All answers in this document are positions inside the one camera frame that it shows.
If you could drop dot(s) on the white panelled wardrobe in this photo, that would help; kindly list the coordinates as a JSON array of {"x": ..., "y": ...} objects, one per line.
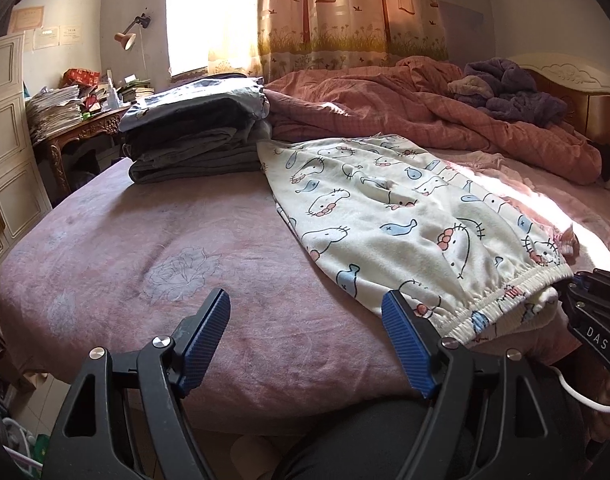
[{"x": 10, "y": 160}]

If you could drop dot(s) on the window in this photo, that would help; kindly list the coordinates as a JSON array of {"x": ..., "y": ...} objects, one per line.
[{"x": 210, "y": 10}]

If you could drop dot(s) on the white cat print pants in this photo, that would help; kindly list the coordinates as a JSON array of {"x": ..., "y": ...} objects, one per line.
[{"x": 385, "y": 220}]

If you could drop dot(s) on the purple fleece blanket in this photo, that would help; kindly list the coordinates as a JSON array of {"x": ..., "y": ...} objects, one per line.
[{"x": 520, "y": 95}]

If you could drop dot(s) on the light blue cat print garment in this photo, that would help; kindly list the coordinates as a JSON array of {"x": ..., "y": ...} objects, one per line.
[{"x": 195, "y": 91}]

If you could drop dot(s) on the pink plaid quilt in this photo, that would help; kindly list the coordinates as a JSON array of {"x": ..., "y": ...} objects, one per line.
[{"x": 385, "y": 105}]

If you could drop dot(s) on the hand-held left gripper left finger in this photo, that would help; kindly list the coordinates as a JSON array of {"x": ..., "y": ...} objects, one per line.
[{"x": 205, "y": 332}]

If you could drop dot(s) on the wooden headboard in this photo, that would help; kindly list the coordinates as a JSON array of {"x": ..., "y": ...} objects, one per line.
[{"x": 575, "y": 85}]

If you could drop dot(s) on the tree print curtain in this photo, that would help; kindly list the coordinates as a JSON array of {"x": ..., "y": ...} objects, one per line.
[{"x": 335, "y": 20}]

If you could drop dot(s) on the pink bed sheet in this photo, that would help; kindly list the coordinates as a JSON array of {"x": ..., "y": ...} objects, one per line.
[{"x": 135, "y": 260}]

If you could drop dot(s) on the red box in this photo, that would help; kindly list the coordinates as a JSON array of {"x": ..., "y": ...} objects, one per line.
[{"x": 82, "y": 76}]

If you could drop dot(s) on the black garment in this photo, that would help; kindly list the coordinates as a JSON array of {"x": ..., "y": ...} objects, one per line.
[{"x": 185, "y": 115}]

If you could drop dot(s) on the stack of green books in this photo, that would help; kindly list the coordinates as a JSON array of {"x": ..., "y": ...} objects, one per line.
[{"x": 137, "y": 92}]

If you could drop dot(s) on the beige wall certificate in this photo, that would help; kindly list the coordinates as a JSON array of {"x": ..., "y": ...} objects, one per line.
[{"x": 29, "y": 19}]

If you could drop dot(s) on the white wall paper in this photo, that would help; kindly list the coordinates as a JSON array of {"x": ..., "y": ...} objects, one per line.
[
  {"x": 70, "y": 35},
  {"x": 47, "y": 39}
]

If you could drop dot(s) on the wall lamp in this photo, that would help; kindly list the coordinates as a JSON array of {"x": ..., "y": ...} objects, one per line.
[{"x": 125, "y": 40}]

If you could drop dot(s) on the stack of papers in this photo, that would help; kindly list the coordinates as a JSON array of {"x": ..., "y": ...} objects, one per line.
[{"x": 55, "y": 112}]

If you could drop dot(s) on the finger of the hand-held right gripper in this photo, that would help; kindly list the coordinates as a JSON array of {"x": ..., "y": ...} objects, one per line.
[{"x": 605, "y": 290}]

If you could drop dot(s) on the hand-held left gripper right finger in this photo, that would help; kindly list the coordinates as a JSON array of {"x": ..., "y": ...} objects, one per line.
[{"x": 404, "y": 340}]

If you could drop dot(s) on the carved wooden desk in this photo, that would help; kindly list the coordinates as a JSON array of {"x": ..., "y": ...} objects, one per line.
[{"x": 80, "y": 132}]

